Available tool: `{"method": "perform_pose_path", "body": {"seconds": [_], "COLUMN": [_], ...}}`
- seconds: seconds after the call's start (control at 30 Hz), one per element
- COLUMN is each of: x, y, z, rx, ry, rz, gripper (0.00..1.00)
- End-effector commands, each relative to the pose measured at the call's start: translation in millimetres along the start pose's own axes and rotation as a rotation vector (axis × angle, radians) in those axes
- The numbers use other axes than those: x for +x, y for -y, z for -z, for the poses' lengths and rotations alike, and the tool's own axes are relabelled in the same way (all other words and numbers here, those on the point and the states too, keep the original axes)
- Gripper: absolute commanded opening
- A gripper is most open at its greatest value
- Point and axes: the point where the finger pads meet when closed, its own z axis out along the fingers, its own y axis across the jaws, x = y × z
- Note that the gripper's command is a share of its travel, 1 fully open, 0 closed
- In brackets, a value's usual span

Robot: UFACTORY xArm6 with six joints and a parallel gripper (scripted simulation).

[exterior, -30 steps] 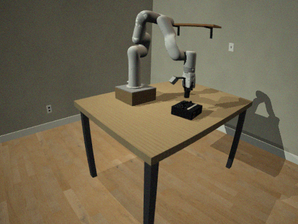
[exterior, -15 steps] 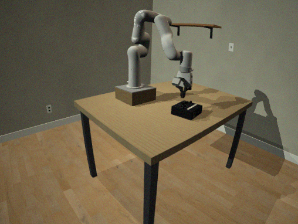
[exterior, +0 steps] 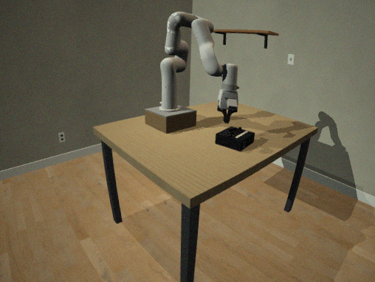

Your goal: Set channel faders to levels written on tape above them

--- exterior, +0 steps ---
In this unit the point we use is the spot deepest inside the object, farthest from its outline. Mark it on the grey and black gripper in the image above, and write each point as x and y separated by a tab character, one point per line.
223	93

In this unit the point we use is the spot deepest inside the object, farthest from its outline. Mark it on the black lighting desk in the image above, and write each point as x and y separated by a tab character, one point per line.
235	138

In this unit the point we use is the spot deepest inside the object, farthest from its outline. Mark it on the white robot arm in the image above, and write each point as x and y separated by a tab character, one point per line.
202	30

